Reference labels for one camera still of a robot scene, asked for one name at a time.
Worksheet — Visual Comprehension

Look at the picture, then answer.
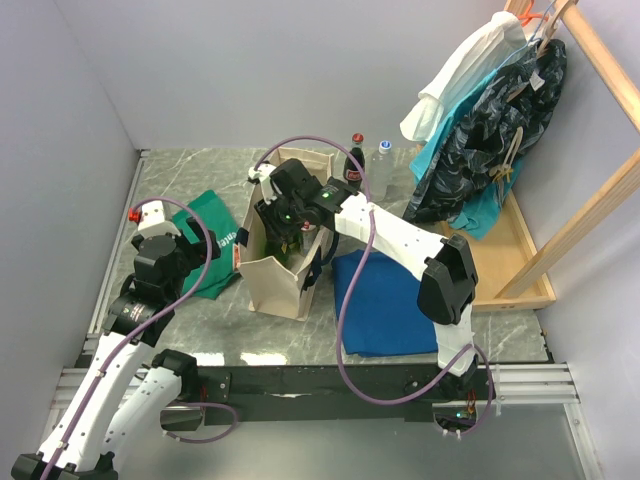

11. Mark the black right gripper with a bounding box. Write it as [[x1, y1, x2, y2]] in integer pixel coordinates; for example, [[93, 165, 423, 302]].
[[253, 189, 306, 245]]

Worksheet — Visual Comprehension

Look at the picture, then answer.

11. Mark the green glass bottle front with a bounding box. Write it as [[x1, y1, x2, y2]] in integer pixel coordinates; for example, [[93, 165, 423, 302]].
[[265, 235, 300, 268]]

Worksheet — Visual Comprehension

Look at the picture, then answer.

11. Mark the dark cola glass bottle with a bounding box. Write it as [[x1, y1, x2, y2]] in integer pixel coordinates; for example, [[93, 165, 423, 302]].
[[343, 133, 365, 190]]

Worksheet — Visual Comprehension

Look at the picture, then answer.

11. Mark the beige canvas tote bag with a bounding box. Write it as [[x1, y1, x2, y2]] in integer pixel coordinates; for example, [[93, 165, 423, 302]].
[[238, 145, 337, 322]]

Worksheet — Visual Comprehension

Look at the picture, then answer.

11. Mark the clear water bottle blue cap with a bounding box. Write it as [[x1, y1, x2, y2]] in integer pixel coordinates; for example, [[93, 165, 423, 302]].
[[367, 140, 394, 203]]

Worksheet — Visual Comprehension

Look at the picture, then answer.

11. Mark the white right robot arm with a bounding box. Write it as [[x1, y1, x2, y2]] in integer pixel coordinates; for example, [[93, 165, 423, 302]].
[[248, 158, 478, 398]]

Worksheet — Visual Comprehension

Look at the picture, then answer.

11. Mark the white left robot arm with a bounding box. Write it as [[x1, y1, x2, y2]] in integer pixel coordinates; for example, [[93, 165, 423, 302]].
[[11, 212, 220, 479]]

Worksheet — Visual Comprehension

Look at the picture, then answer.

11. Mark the green folded t-shirt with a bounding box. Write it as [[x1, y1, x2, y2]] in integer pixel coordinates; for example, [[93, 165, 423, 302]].
[[169, 189, 242, 301]]

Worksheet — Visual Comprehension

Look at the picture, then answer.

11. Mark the blue folded t-shirt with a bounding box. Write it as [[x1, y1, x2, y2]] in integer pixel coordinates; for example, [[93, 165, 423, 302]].
[[342, 252, 437, 357]]

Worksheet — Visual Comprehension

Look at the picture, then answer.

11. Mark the turquoise hanging shirt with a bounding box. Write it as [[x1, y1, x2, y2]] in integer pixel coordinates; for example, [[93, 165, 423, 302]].
[[403, 66, 523, 240]]

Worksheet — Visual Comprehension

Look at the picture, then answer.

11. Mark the dark patterned hanging shirt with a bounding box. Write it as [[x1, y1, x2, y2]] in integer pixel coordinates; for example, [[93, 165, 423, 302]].
[[403, 39, 568, 239]]

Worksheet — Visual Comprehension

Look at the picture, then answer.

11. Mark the wooden clothes rack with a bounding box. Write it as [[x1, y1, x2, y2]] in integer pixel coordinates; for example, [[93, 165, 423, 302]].
[[471, 1, 639, 312]]

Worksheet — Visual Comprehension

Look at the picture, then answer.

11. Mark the white hanging shirt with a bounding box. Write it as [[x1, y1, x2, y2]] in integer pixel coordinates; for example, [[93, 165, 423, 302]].
[[399, 11, 526, 142]]

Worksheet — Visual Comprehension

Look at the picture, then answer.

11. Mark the orange clothes hanger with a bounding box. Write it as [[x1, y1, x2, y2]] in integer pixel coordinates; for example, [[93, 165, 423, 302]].
[[518, 0, 548, 27]]

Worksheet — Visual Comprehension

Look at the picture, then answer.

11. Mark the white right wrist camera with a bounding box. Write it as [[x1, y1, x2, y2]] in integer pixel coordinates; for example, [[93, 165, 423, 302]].
[[248, 163, 277, 204]]

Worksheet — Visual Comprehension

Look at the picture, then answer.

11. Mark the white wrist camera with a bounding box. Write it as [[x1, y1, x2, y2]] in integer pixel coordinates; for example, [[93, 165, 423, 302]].
[[128, 200, 181, 239], [248, 163, 277, 204]]

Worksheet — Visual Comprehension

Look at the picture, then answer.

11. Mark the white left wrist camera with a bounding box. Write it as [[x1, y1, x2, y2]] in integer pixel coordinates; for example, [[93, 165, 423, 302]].
[[128, 200, 181, 239]]

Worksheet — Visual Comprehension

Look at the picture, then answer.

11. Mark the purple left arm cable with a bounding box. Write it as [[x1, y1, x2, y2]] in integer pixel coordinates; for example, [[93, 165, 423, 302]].
[[37, 197, 241, 480]]

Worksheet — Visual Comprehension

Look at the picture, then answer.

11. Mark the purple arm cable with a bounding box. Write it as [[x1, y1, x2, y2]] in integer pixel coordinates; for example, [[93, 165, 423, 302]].
[[37, 197, 241, 480], [253, 135, 496, 439]]

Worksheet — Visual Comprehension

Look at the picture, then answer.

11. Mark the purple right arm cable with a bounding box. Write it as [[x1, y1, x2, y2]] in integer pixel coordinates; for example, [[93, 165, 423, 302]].
[[253, 135, 496, 439]]

